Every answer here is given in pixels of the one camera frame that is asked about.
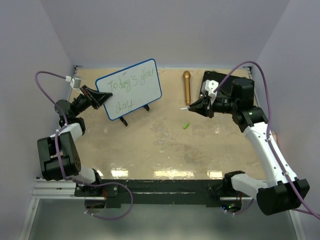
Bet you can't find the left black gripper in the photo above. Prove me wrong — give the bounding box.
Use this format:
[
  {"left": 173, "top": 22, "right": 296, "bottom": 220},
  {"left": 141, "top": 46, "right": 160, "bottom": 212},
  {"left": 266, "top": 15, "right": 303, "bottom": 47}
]
[{"left": 72, "top": 85, "right": 113, "bottom": 117}]

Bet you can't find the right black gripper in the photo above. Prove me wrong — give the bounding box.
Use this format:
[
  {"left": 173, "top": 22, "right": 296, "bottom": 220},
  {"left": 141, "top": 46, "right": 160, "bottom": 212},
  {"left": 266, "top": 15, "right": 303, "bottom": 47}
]
[{"left": 189, "top": 92, "right": 239, "bottom": 119}]

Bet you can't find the green marker cap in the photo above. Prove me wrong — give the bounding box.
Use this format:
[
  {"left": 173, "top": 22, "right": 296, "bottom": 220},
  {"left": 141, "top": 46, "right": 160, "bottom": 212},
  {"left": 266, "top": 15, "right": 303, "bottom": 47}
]
[{"left": 183, "top": 122, "right": 190, "bottom": 129}]

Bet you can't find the blue framed whiteboard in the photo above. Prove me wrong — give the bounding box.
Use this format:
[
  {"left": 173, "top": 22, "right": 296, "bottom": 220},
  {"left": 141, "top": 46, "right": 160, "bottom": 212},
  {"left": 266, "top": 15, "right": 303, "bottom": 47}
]
[{"left": 95, "top": 58, "right": 163, "bottom": 121}]

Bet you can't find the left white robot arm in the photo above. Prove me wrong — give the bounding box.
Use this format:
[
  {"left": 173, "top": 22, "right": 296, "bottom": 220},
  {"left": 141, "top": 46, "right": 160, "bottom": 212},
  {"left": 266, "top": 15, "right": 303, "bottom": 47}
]
[{"left": 37, "top": 85, "right": 113, "bottom": 196}]

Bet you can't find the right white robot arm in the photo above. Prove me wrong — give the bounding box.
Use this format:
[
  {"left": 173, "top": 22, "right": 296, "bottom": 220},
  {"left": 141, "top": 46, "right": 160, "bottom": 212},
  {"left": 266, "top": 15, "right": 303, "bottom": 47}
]
[{"left": 188, "top": 78, "right": 310, "bottom": 216}]

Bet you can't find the black hard case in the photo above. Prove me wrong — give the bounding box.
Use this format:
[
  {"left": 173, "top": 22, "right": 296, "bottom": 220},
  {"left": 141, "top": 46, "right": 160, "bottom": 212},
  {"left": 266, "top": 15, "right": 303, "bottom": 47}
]
[{"left": 199, "top": 70, "right": 255, "bottom": 109}]

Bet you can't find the gold microphone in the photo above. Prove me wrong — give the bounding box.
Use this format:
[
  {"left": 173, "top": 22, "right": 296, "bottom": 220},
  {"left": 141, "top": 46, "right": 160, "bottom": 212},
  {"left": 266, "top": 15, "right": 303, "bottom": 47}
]
[{"left": 182, "top": 70, "right": 191, "bottom": 106}]

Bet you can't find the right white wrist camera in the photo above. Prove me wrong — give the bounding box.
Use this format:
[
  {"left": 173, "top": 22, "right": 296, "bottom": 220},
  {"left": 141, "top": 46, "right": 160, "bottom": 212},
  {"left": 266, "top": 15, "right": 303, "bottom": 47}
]
[{"left": 200, "top": 80, "right": 219, "bottom": 103}]

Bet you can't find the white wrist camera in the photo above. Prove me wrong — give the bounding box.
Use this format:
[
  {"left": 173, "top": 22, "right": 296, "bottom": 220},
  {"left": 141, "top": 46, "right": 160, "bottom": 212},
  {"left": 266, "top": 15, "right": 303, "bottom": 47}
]
[
  {"left": 200, "top": 80, "right": 219, "bottom": 103},
  {"left": 65, "top": 75, "right": 82, "bottom": 89}
]

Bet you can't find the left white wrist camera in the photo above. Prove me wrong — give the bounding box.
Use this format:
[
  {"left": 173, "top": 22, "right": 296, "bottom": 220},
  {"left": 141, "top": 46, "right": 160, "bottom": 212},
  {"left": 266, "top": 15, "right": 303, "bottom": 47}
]
[{"left": 65, "top": 75, "right": 82, "bottom": 89}]

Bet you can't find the wire whiteboard stand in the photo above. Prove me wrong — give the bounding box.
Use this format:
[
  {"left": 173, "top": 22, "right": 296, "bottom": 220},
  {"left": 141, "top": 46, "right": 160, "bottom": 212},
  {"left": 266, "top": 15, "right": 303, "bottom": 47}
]
[{"left": 118, "top": 104, "right": 150, "bottom": 127}]

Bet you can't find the black base frame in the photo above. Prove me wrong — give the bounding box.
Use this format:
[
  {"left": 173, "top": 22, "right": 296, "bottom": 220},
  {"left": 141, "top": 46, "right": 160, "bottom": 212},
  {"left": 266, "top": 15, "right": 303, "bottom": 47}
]
[{"left": 74, "top": 179, "right": 247, "bottom": 212}]

